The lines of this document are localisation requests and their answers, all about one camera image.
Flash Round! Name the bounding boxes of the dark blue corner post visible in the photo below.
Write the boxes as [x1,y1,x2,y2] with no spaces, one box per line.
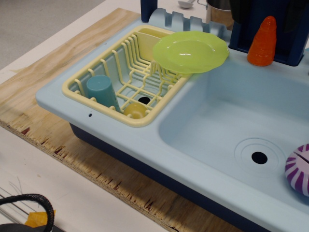
[140,0,158,23]

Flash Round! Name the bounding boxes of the light blue toy sink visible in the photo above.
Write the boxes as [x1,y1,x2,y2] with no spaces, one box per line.
[36,20,309,232]

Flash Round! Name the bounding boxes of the purple striped toy ball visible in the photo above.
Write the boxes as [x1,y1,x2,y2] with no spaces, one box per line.
[285,144,309,197]

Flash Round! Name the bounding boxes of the black braided cable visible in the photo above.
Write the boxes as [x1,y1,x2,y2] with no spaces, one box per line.
[0,193,55,232]

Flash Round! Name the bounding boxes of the yellow plastic cup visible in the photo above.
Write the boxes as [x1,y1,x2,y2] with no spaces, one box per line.
[124,102,147,119]

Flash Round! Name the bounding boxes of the teal plastic cup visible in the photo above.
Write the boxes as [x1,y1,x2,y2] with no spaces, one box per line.
[86,75,121,112]

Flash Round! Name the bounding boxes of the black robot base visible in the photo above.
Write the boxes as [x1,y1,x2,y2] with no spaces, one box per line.
[0,224,45,232]

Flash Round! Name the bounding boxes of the cream plastic dish rack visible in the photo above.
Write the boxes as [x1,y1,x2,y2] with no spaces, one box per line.
[62,25,190,127]

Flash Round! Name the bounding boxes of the orange toy carrot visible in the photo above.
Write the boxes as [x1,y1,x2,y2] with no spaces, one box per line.
[247,16,277,66]

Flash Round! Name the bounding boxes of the lime green plastic plate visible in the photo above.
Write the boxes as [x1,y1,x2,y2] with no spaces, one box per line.
[153,31,229,74]

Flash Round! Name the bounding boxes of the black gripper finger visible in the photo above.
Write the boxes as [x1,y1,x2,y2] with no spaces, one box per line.
[229,0,252,24]
[283,0,306,33]

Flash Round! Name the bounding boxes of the yellow tape piece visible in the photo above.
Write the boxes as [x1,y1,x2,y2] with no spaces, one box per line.
[25,212,48,228]

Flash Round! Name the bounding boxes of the plywood board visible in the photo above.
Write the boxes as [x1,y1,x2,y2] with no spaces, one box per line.
[0,3,237,232]

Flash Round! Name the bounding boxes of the grey plastic spoon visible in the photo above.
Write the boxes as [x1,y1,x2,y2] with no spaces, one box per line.
[178,0,195,9]

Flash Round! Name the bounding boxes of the steel pot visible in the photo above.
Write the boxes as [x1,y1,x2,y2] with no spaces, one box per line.
[197,0,234,31]

